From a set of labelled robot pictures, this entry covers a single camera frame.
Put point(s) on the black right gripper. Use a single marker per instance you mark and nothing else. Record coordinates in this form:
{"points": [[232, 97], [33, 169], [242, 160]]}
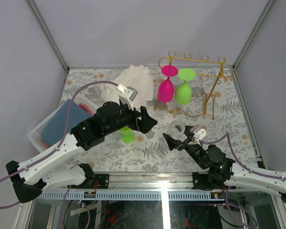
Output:
{"points": [[172, 142]]}

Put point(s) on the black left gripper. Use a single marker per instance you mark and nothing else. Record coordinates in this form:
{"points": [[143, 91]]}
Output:
{"points": [[147, 122]]}

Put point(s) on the clear wine glass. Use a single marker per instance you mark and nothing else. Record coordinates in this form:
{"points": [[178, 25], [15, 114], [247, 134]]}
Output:
{"points": [[176, 130]]}

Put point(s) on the magenta plastic wine glass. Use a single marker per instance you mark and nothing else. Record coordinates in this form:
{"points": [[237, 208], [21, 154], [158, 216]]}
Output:
{"points": [[166, 88]]}

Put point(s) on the green plastic wine glass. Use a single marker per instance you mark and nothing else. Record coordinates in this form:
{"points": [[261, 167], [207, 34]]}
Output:
{"points": [[127, 135], [183, 92]]}

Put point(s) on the gold wire wine glass rack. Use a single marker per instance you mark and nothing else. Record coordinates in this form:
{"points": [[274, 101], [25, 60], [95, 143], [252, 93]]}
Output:
{"points": [[226, 71]]}

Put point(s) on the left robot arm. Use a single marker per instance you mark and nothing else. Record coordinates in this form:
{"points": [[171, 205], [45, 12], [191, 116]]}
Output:
{"points": [[30, 178]]}

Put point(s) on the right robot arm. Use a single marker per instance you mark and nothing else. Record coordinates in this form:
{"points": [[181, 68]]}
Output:
{"points": [[221, 170]]}

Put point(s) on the white pleated cloth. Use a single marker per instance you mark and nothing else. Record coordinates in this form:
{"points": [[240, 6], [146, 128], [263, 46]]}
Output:
{"points": [[137, 77]]}

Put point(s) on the red item in basket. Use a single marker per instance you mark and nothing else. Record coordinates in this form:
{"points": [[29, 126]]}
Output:
{"points": [[86, 108]]}

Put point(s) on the blue folded towel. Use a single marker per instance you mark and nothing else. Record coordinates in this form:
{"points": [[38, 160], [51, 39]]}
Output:
{"points": [[54, 130]]}

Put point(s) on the white plastic basket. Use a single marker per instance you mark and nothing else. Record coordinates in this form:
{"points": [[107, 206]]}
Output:
{"points": [[35, 134]]}

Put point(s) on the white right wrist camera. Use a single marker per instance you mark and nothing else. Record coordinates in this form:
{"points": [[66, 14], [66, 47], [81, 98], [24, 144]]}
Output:
{"points": [[198, 132]]}

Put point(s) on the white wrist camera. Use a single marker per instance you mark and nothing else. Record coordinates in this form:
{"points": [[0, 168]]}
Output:
{"points": [[198, 132], [126, 95]]}

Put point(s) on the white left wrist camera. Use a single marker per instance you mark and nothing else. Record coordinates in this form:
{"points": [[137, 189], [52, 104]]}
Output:
{"points": [[126, 95]]}

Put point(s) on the aluminium front rail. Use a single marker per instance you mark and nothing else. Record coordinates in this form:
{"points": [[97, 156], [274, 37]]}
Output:
{"points": [[141, 186]]}

